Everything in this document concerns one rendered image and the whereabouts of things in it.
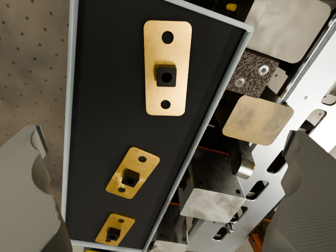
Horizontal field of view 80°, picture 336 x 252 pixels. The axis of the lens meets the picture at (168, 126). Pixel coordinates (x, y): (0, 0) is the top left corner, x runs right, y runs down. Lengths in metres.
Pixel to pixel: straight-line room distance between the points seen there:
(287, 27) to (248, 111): 0.11
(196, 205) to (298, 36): 0.30
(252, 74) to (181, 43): 0.12
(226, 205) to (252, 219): 0.28
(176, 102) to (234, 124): 0.15
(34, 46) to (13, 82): 0.16
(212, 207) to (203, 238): 0.33
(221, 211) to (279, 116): 0.20
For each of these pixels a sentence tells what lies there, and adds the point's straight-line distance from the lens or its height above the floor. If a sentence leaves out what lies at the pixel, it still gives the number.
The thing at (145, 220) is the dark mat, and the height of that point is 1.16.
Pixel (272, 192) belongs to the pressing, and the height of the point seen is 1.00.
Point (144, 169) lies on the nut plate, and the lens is 0.25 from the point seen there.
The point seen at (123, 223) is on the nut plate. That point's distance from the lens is 0.34.
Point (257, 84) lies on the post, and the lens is 0.28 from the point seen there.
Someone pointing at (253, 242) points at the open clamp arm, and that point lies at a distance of 0.78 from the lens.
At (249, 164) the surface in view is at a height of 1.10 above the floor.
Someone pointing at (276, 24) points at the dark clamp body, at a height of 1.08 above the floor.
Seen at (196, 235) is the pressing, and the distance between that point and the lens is 0.70.
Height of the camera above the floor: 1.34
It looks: 57 degrees down
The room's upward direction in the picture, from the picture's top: 179 degrees clockwise
